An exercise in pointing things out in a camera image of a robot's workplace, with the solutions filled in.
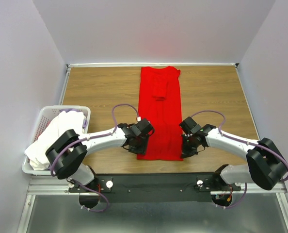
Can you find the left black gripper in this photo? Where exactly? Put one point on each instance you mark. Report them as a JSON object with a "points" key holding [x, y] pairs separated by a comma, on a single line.
{"points": [[141, 150]]}

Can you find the white laundry basket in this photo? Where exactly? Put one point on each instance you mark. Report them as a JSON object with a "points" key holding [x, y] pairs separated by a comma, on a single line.
{"points": [[44, 116]]}

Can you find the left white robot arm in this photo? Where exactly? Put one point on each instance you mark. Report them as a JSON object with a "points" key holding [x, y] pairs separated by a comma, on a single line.
{"points": [[67, 153]]}

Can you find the red t shirt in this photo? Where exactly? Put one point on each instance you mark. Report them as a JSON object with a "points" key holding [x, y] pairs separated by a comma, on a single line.
{"points": [[160, 103]]}

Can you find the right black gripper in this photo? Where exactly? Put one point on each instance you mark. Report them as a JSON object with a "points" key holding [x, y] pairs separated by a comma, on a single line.
{"points": [[185, 152]]}

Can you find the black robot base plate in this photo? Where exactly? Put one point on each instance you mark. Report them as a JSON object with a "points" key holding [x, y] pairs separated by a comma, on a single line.
{"points": [[153, 187]]}

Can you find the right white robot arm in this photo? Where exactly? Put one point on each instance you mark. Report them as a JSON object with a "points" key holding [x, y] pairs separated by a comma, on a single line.
{"points": [[265, 166]]}

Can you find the white t shirt in basket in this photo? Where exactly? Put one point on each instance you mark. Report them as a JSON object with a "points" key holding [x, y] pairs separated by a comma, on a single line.
{"points": [[61, 128]]}

